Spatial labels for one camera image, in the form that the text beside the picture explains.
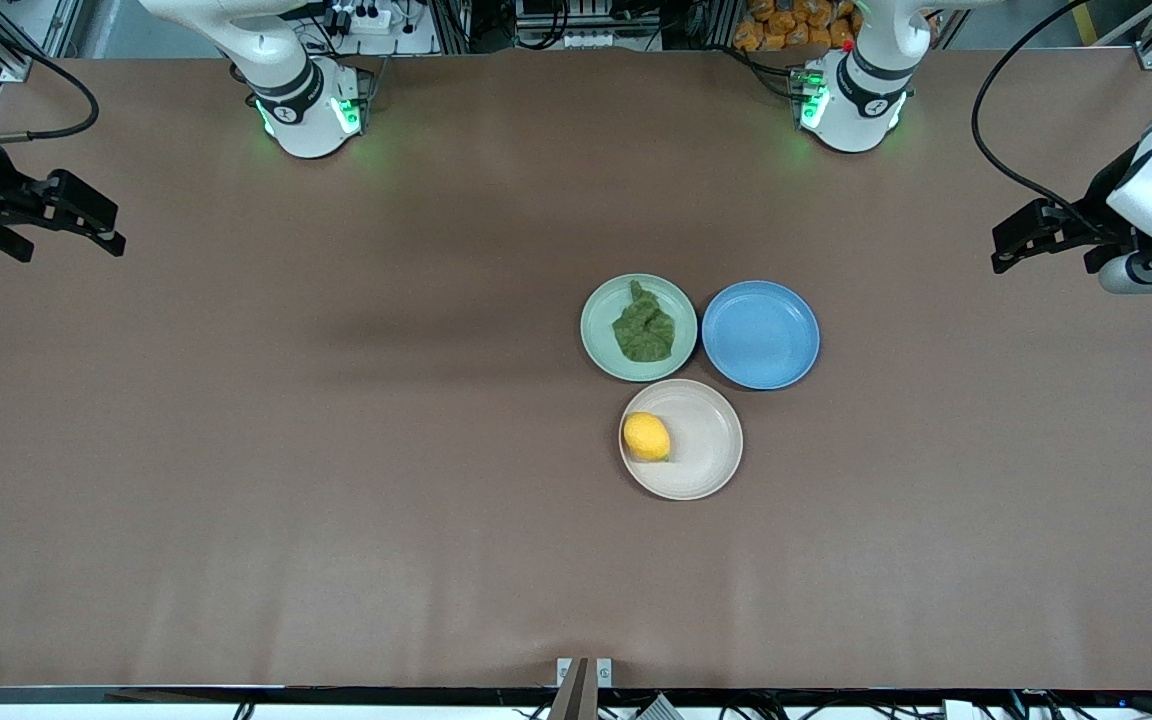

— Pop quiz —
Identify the beige plate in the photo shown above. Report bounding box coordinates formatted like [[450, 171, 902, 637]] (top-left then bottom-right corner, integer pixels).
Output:
[[618, 378, 744, 501]]

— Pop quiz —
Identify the bag of orange snacks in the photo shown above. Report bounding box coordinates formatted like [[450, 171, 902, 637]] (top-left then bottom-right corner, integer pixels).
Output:
[[733, 0, 937, 53]]

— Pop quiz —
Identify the yellow lemon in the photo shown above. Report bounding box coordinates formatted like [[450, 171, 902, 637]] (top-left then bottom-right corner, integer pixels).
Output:
[[622, 411, 672, 463]]

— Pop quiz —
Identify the white power strip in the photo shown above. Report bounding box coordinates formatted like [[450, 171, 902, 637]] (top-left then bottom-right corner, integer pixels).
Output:
[[321, 0, 394, 36]]

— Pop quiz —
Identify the green lettuce leaf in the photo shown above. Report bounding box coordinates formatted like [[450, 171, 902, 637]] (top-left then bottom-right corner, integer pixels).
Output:
[[611, 280, 677, 364]]

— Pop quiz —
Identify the silver metal bracket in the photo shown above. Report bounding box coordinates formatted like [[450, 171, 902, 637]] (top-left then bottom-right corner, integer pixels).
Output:
[[556, 657, 613, 689]]

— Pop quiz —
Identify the electronics box with cables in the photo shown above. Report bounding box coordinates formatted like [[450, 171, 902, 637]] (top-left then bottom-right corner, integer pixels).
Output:
[[514, 0, 665, 51]]

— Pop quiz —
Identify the light green plate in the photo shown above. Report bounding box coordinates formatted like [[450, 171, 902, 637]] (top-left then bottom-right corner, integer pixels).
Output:
[[580, 273, 699, 383]]

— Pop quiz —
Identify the blue plate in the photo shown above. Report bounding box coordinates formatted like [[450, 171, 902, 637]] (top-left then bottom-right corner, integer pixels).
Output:
[[701, 280, 821, 391]]

